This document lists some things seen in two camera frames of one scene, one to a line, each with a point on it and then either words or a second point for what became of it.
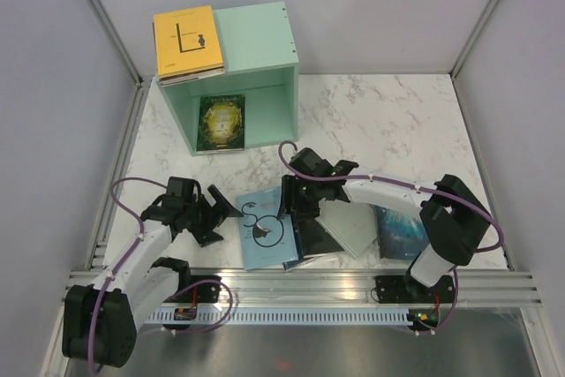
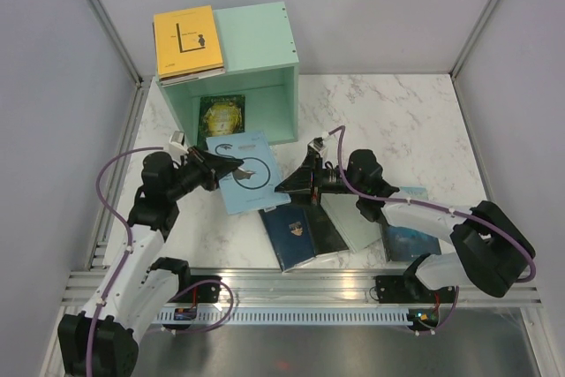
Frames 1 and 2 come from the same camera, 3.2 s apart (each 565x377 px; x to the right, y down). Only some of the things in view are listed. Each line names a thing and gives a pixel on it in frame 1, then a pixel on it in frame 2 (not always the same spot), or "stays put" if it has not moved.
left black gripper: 216,214 → 211,169
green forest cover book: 222,123 stays put
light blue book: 267,241 → 259,190
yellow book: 186,42 stays put
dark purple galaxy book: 185,77 stays put
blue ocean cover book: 399,237 stays put
